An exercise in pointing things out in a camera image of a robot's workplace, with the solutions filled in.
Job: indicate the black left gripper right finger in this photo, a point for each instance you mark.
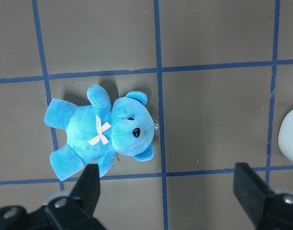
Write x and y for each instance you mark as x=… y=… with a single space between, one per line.
x=268 y=209

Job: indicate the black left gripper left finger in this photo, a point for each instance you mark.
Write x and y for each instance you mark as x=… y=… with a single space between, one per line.
x=64 y=212

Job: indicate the white trash can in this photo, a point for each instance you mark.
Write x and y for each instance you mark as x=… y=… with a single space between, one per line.
x=285 y=136

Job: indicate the blue teddy bear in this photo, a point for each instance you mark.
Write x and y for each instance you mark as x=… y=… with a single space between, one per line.
x=101 y=130

